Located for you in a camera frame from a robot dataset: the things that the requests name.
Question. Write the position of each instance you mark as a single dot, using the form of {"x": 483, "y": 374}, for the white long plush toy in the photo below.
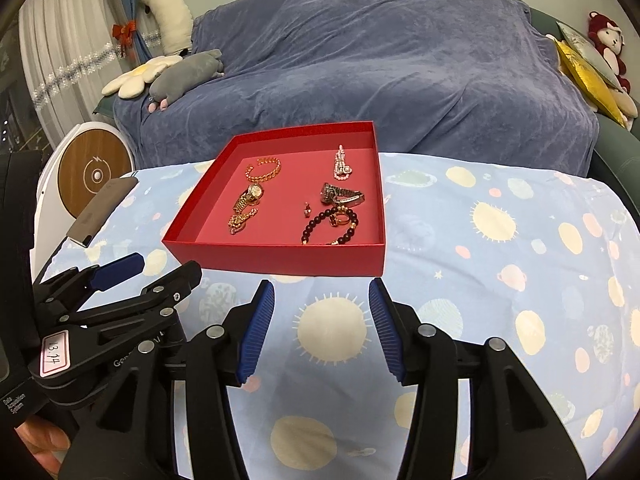
{"x": 172, "y": 15}

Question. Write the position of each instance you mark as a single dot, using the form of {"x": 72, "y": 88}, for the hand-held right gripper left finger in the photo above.
{"x": 257, "y": 330}

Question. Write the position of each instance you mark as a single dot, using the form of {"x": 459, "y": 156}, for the blue-grey sofa cover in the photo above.
{"x": 375, "y": 60}

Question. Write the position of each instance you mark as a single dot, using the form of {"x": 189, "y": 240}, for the person's left hand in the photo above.
{"x": 40, "y": 447}

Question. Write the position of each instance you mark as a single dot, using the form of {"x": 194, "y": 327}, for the red cardboard box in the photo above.
{"x": 280, "y": 261}

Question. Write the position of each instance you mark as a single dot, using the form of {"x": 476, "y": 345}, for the gold hoop earring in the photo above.
{"x": 342, "y": 220}
{"x": 307, "y": 210}

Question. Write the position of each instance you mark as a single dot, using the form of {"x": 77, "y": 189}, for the red curtain bow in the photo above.
{"x": 125, "y": 31}

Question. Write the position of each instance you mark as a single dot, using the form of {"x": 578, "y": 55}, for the green sofa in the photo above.
{"x": 615, "y": 155}

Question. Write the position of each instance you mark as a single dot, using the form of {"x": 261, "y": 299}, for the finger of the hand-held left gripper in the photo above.
{"x": 117, "y": 270}
{"x": 170, "y": 285}

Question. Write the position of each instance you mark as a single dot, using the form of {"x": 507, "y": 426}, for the grey plush toy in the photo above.
{"x": 185, "y": 77}

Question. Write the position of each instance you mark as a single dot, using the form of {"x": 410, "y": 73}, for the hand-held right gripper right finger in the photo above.
{"x": 387, "y": 330}

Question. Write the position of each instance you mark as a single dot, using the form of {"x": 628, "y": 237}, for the cream plush cushion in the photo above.
{"x": 629, "y": 102}

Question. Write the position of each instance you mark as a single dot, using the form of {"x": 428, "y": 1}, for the white curtain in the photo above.
{"x": 65, "y": 35}

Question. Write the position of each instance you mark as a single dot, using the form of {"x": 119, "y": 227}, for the gold wristwatch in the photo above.
{"x": 255, "y": 191}

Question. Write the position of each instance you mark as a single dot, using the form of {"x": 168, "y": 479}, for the red monkey plush toy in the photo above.
{"x": 607, "y": 35}

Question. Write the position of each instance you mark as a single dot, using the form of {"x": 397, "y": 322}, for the silver wristwatch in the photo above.
{"x": 345, "y": 195}

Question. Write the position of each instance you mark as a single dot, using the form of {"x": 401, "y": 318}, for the brown flat object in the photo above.
{"x": 100, "y": 207}

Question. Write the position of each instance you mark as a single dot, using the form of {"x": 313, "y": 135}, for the blue planet-print tablecloth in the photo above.
{"x": 500, "y": 310}

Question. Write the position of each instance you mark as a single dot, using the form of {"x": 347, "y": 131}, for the cream flower cushion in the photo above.
{"x": 130, "y": 82}

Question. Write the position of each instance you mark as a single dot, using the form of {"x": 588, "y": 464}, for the yellow cushion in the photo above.
{"x": 590, "y": 80}

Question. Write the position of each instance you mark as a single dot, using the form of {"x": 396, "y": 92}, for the white round wood-faced device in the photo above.
{"x": 95, "y": 170}

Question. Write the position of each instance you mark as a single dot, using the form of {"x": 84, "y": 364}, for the grey printed cushion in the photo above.
{"x": 585, "y": 45}

